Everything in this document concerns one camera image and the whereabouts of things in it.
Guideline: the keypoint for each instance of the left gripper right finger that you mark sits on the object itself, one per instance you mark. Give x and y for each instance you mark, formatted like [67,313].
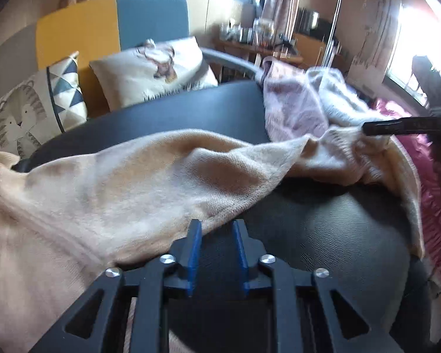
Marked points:
[307,311]

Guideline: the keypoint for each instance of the beige knit sweater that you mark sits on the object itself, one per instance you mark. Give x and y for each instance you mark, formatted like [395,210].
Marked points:
[64,222]

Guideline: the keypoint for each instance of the white knit garment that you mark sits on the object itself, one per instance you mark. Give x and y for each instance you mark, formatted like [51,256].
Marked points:
[341,105]

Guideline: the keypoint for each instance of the tiger print cushion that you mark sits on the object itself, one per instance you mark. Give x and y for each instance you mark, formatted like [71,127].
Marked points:
[47,104]

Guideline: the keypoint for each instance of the grey yellow blue sofa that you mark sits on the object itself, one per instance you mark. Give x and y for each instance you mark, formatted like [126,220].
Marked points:
[98,28]

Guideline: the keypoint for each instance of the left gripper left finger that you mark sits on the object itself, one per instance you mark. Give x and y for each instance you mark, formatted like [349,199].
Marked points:
[125,310]

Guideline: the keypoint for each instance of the white floor lamp pole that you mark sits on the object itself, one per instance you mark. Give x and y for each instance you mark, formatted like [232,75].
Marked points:
[329,50]

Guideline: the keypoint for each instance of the wooden side desk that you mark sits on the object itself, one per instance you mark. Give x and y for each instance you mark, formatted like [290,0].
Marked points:
[253,51]

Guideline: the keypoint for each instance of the deer print cushion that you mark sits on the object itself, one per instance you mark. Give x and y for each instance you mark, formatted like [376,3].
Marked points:
[148,72]

